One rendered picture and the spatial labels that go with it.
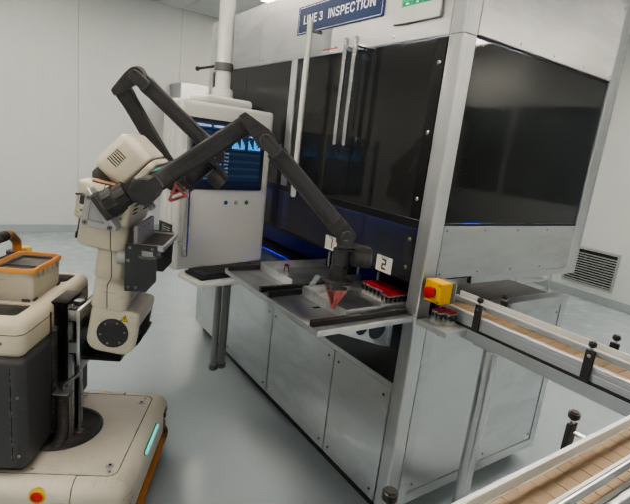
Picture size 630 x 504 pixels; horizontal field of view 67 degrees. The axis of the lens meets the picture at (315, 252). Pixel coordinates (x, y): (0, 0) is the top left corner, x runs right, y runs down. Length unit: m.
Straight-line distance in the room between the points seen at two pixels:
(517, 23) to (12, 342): 1.88
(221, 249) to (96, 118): 4.59
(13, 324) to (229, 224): 1.05
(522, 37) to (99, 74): 5.58
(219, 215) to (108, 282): 0.74
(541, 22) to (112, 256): 1.66
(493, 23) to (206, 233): 1.43
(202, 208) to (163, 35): 4.93
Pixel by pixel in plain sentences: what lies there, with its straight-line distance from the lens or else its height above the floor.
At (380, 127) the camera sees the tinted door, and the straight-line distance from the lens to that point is 1.83.
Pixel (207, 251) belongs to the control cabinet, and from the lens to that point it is 2.28.
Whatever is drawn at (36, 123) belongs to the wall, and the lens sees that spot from 6.63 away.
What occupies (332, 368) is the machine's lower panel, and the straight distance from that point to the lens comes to 2.11.
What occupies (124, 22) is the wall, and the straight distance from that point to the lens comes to 6.87.
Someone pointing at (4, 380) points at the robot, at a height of 0.62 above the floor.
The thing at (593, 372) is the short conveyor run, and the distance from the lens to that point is 1.48.
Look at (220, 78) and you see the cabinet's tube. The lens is 2.31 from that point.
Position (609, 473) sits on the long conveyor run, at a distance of 0.94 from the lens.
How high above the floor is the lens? 1.42
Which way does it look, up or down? 13 degrees down
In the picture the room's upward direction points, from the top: 7 degrees clockwise
